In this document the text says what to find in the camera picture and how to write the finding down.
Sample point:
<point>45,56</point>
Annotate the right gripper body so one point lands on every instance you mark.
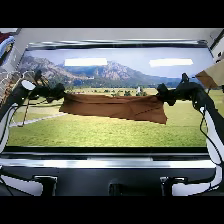
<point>166,95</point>

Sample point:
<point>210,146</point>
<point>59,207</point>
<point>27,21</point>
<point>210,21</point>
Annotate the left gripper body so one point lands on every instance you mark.
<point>56,92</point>

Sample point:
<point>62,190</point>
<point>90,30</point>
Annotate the brown T-shirt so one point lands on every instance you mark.
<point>113,107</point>

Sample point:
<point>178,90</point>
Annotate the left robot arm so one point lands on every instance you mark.
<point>13,96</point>

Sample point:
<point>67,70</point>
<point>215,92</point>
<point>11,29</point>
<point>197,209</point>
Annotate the beige garment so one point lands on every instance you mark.
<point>213,76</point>

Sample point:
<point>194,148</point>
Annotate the light blue garment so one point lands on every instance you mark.
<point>6,46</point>

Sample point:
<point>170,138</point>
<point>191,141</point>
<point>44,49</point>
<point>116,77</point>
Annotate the red garment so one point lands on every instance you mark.
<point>4,36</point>

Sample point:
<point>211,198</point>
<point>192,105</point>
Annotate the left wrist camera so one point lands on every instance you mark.
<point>38,78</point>

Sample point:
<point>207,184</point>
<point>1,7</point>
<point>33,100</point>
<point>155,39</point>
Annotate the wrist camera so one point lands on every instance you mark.
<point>38,78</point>
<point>185,78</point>

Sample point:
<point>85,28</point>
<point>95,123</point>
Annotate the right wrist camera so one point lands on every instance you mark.
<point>185,78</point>

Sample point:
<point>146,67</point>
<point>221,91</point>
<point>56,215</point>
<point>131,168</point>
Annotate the silver frame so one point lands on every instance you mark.
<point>113,163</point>

